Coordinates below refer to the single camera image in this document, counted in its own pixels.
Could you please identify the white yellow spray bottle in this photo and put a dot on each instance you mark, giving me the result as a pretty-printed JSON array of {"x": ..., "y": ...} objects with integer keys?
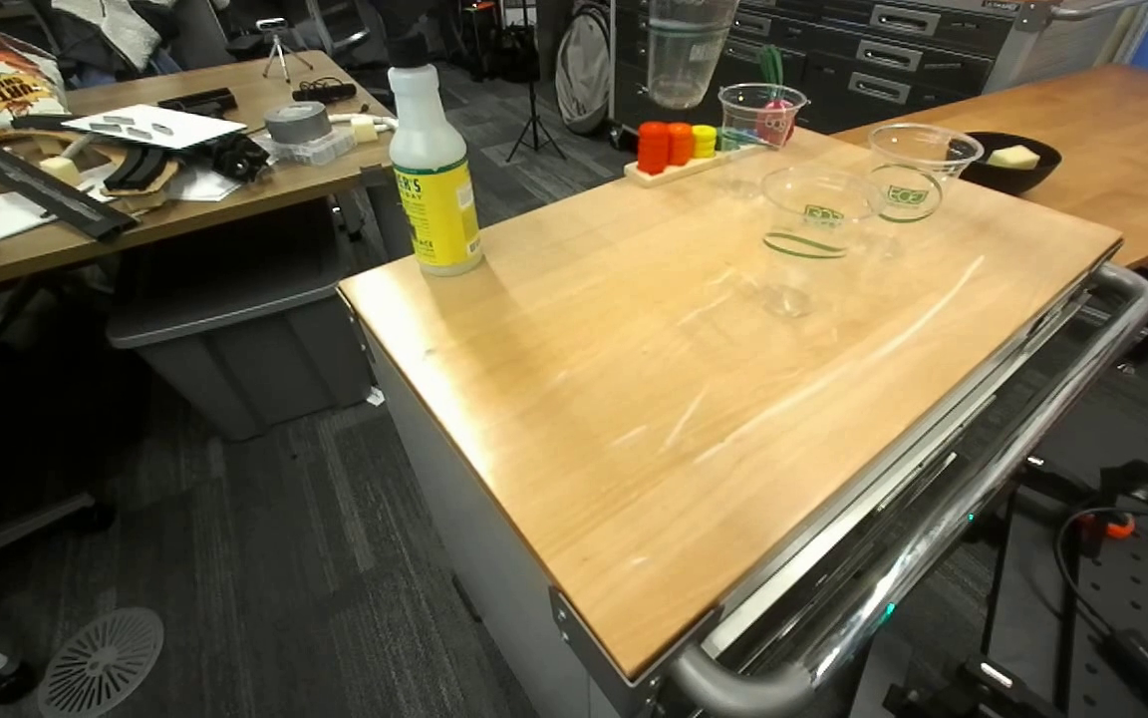
[{"x": 433, "y": 174}]

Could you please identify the snack bag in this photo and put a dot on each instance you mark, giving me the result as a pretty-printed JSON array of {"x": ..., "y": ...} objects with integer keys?
[{"x": 29, "y": 80}]

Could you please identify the black drawer cabinet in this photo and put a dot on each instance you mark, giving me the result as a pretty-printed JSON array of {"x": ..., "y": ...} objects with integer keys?
[{"x": 867, "y": 63}]

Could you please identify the orange handled clamp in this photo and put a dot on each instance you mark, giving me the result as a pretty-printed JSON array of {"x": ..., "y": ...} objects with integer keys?
[{"x": 1109, "y": 528}]

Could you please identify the red radish toy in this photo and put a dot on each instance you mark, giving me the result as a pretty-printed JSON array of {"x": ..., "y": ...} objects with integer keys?
[{"x": 774, "y": 97}]

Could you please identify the grey waste bin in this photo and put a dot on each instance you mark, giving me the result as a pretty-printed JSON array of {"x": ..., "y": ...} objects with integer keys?
[{"x": 248, "y": 353}]

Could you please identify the white paper sheet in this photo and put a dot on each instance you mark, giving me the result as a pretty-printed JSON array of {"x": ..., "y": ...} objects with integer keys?
[{"x": 154, "y": 127}]

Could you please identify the grey tape roll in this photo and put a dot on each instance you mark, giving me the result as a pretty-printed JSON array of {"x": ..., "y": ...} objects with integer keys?
[{"x": 297, "y": 123}]

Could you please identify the metal cart handle bar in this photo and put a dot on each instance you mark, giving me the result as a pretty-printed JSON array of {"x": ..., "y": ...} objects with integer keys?
[{"x": 802, "y": 629}]

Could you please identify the clear plastic cup green logo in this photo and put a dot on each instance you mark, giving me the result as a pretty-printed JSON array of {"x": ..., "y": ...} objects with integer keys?
[{"x": 815, "y": 241}]

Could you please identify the black plate with food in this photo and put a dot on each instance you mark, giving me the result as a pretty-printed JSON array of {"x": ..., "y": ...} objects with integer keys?
[{"x": 1013, "y": 162}]

